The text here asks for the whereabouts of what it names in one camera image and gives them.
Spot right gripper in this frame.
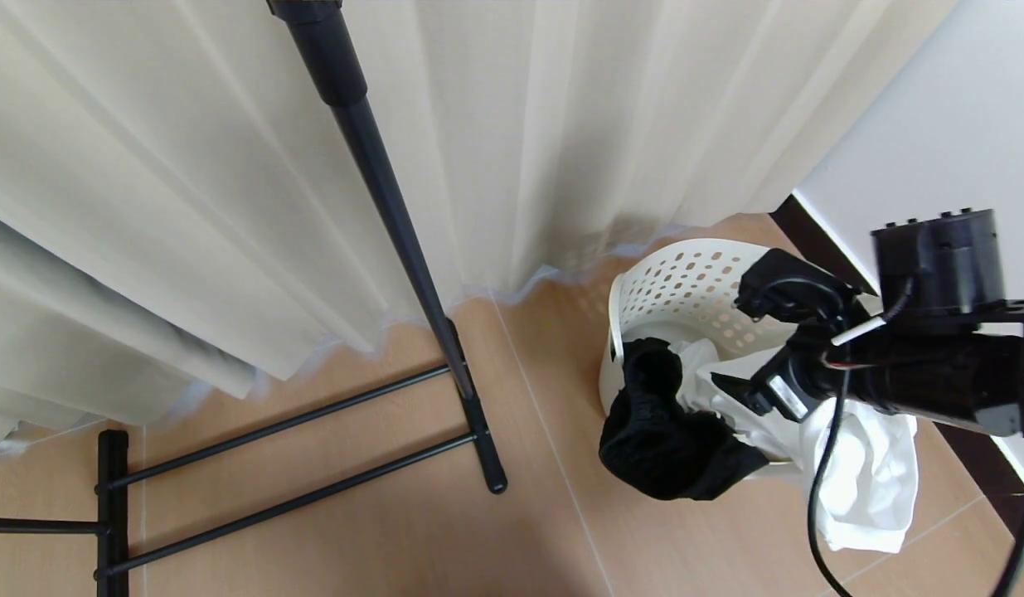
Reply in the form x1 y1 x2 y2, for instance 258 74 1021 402
748 332 1024 436

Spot white printed t-shirt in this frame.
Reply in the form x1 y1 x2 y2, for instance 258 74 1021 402
676 338 919 555

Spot black shorts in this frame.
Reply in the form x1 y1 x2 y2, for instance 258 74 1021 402
599 338 769 502

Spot white laundry basket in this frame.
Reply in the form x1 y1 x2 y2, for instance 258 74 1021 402
599 239 815 483

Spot black clothes rack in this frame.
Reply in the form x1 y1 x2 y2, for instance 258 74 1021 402
0 0 509 597

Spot beige curtain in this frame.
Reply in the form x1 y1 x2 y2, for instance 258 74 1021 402
0 0 960 465

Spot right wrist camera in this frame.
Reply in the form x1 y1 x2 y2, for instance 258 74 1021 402
734 247 865 359

